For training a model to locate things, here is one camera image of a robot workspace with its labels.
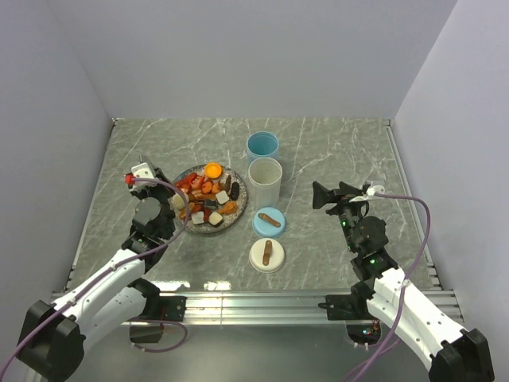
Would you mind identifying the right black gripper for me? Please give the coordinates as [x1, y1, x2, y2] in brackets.
[313, 181, 369, 252]

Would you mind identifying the beige round bun toy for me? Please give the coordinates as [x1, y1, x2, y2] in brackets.
[171, 193, 189, 211]

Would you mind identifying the orange round toy food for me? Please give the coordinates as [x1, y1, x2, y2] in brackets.
[204, 162, 223, 180]

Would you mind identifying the white lid brown handle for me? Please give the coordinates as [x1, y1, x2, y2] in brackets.
[249, 238, 286, 274]

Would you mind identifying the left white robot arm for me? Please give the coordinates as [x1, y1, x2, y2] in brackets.
[12, 162, 182, 381]

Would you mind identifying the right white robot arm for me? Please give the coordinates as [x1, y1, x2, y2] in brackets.
[313, 181, 495, 381]

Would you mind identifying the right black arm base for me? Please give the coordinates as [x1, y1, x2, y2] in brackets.
[318, 294, 382, 349]

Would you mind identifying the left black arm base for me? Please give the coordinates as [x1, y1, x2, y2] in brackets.
[129, 295, 187, 345]

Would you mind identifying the black white sushi toy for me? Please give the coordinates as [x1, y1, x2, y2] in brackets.
[208, 212, 223, 228]

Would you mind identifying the speckled grey plate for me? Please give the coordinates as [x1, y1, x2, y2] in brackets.
[174, 164, 248, 235]

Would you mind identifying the white cylindrical container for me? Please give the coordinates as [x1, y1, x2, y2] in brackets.
[248, 158, 282, 209]

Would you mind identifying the white square toast toy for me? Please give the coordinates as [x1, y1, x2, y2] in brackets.
[216, 190, 230, 205]

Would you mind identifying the black oval toy food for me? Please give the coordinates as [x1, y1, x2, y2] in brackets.
[229, 181, 240, 201]

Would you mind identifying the blue cylindrical container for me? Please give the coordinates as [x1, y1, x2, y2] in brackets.
[247, 131, 280, 165]

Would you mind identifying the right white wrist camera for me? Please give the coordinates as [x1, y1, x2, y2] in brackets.
[350, 181, 385, 202]

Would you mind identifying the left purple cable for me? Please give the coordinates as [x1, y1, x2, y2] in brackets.
[0, 177, 191, 382]

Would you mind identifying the blue lid brown handle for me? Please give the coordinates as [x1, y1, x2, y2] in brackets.
[252, 207, 286, 239]

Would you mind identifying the aluminium front rail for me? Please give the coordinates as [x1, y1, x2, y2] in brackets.
[49, 289, 464, 326]

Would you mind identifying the aluminium rail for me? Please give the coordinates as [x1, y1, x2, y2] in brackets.
[49, 289, 464, 326]
[383, 119, 443, 291]

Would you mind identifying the aluminium right side rail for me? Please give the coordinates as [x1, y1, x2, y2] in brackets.
[383, 119, 443, 291]

